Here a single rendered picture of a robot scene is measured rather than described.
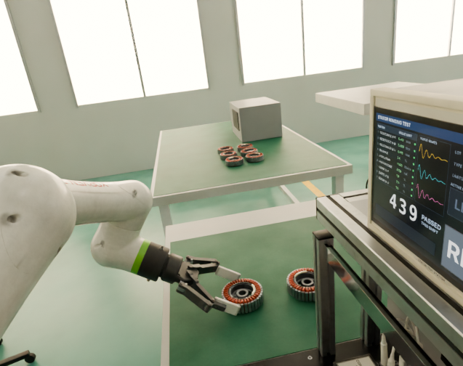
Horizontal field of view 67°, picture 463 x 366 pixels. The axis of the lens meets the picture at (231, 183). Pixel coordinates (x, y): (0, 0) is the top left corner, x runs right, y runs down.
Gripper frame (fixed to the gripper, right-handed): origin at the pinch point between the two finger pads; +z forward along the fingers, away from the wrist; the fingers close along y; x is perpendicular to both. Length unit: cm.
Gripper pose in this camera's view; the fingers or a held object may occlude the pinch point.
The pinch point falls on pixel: (235, 292)
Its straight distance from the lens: 98.8
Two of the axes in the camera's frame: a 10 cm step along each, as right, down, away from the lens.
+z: 9.2, 3.8, 1.1
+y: -0.3, 3.5, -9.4
